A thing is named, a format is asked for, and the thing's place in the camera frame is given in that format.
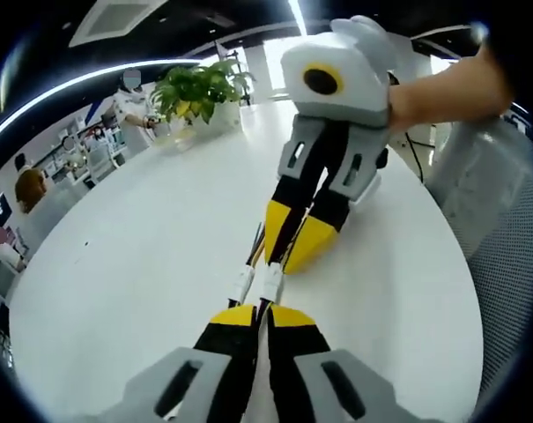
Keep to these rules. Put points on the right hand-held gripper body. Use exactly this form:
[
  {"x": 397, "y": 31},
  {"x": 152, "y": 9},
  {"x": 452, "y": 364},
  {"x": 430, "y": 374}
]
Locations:
[{"x": 358, "y": 97}]

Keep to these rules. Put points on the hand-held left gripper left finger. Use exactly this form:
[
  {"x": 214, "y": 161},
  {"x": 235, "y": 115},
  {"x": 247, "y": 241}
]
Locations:
[{"x": 213, "y": 357}]

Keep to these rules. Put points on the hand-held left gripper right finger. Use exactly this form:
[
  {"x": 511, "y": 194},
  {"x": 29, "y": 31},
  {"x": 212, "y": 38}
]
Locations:
[{"x": 301, "y": 352}]

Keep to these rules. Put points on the person's right hand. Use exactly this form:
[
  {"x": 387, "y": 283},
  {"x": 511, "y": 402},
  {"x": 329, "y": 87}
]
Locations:
[{"x": 372, "y": 35}]

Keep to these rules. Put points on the white plant pot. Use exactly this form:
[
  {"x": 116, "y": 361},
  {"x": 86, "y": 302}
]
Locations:
[{"x": 226, "y": 116}]

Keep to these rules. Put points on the black tripod stand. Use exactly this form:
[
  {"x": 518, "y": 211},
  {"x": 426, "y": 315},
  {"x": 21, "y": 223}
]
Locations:
[{"x": 236, "y": 57}]

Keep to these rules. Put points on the clear glass bowl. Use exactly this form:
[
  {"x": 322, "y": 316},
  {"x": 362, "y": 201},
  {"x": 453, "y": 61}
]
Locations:
[{"x": 173, "y": 141}]

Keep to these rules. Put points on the green potted plant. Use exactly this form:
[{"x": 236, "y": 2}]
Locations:
[{"x": 195, "y": 86}]

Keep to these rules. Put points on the grey mesh office chair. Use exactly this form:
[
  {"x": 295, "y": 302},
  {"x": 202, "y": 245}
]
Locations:
[{"x": 504, "y": 220}]

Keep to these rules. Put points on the ceiling light strip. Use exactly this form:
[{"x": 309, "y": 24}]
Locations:
[{"x": 94, "y": 72}]

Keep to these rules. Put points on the ceiling air vent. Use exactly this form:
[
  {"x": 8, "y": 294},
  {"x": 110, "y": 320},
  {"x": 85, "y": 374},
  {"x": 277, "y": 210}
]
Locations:
[{"x": 116, "y": 17}]

